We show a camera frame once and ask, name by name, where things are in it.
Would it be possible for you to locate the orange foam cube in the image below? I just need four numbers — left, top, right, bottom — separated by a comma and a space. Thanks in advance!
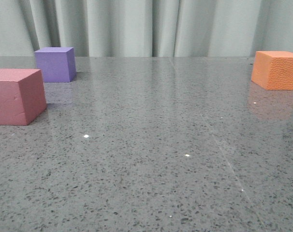
251, 51, 293, 90

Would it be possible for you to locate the pink foam cube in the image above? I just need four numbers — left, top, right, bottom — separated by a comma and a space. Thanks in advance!
0, 69, 47, 126

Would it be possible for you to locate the purple foam cube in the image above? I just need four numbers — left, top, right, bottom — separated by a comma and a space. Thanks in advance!
34, 47, 76, 82

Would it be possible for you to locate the pale green curtain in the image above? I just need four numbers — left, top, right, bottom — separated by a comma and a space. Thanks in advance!
0, 0, 293, 57

